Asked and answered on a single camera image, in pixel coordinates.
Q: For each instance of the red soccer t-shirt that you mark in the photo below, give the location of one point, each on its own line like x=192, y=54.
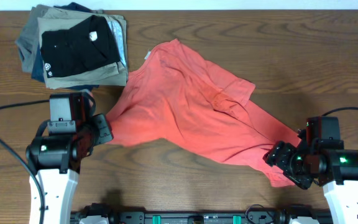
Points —
x=179, y=96

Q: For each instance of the grey folded garment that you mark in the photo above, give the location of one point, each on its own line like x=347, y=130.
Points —
x=28, y=40

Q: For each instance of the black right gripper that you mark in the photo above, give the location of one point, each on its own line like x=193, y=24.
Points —
x=278, y=155

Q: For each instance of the black folded polo shirt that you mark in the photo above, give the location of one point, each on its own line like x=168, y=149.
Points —
x=84, y=47

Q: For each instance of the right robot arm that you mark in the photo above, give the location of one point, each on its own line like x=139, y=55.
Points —
x=327, y=164

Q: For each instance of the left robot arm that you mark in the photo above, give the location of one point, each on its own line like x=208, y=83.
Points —
x=54, y=158

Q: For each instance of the navy folded garment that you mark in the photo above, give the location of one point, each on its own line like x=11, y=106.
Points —
x=37, y=70

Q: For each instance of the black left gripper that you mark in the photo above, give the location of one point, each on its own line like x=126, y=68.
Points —
x=105, y=133

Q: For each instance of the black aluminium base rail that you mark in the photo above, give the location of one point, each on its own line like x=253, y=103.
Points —
x=255, y=214

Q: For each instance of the light blue folded garment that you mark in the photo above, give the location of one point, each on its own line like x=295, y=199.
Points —
x=118, y=25

